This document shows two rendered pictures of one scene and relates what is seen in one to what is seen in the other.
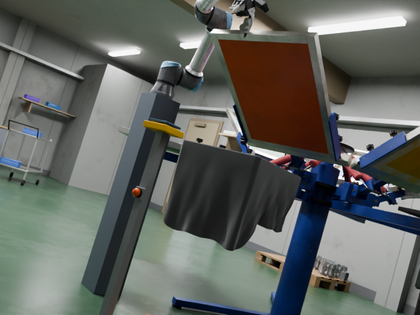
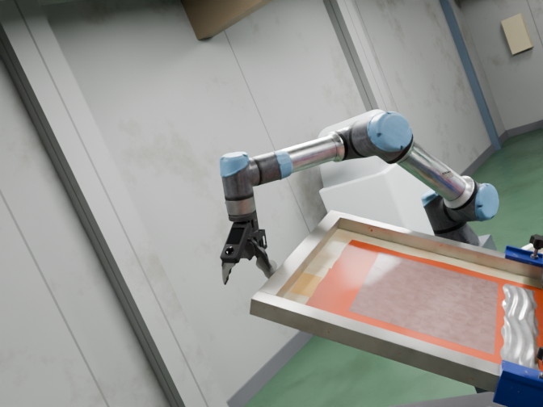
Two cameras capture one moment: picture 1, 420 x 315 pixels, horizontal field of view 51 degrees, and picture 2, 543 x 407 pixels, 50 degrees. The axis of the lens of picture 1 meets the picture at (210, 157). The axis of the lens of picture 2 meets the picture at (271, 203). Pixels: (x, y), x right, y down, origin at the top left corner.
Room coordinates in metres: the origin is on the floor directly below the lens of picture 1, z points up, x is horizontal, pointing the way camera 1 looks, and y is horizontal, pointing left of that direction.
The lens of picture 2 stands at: (1.85, -1.44, 1.88)
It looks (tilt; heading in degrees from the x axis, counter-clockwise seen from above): 8 degrees down; 81
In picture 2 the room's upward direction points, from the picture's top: 23 degrees counter-clockwise
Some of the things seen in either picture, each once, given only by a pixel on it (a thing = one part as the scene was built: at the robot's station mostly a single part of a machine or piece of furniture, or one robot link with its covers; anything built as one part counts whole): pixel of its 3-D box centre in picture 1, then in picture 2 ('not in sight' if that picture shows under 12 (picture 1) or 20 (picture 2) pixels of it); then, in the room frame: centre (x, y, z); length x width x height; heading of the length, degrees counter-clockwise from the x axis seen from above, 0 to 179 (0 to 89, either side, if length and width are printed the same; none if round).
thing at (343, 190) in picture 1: (320, 188); not in sight; (3.13, -0.82, 0.99); 0.82 x 0.79 x 0.12; 144
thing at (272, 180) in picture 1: (267, 209); not in sight; (2.11, -0.34, 0.74); 0.46 x 0.04 x 0.42; 144
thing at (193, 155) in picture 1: (206, 192); not in sight; (2.03, -0.03, 0.74); 0.45 x 0.03 x 0.43; 54
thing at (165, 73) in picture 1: (170, 72); (443, 205); (2.67, 0.39, 1.37); 0.13 x 0.12 x 0.14; 110
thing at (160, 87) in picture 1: (163, 90); (453, 236); (2.66, 0.39, 1.25); 0.15 x 0.15 x 0.10
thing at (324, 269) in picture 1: (302, 264); not in sight; (6.02, -1.62, 0.16); 1.12 x 0.78 x 0.32; 39
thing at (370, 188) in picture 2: not in sight; (382, 198); (3.55, 3.52, 0.78); 0.79 x 0.70 x 1.56; 39
